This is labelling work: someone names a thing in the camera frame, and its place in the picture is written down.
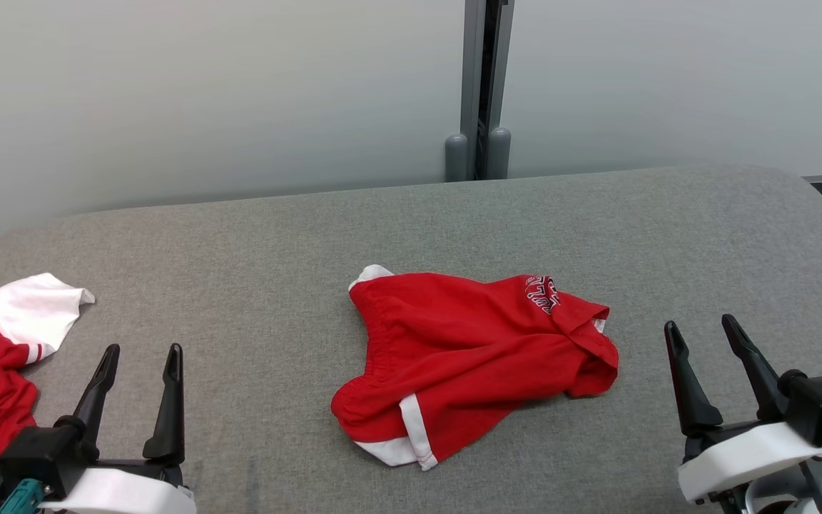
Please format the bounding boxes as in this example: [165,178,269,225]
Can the red shorts with white trim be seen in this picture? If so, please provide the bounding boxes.
[330,264,620,472]

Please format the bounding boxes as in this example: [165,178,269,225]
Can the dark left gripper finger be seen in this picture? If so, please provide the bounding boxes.
[72,344,121,458]
[143,343,185,463]

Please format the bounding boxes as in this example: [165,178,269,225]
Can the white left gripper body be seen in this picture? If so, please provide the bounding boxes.
[39,458,198,514]

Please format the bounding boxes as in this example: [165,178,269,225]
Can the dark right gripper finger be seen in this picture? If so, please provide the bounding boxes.
[721,314,788,422]
[664,321,724,437]

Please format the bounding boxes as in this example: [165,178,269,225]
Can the grey partition post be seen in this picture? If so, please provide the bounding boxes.
[445,0,515,181]

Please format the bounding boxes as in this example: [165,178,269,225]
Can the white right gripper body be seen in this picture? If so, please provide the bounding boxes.
[678,420,822,505]

